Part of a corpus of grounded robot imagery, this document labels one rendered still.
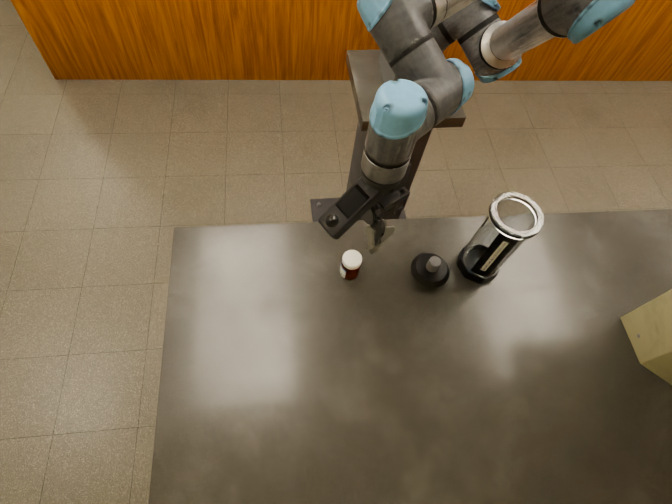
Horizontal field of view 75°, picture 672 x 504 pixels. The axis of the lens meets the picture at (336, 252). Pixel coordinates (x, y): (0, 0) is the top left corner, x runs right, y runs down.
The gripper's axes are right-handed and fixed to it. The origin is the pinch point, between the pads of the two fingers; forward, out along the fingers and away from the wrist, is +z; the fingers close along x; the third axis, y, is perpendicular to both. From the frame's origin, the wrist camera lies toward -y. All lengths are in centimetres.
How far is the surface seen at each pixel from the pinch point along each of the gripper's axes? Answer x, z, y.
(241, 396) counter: -10.4, 16.3, -34.6
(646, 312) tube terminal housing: -47, 8, 46
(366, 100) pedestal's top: 44, 16, 39
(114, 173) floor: 144, 110, -30
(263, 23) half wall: 165, 73, 73
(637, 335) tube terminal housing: -50, 13, 44
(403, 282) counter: -9.3, 16.2, 9.3
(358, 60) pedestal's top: 59, 16, 48
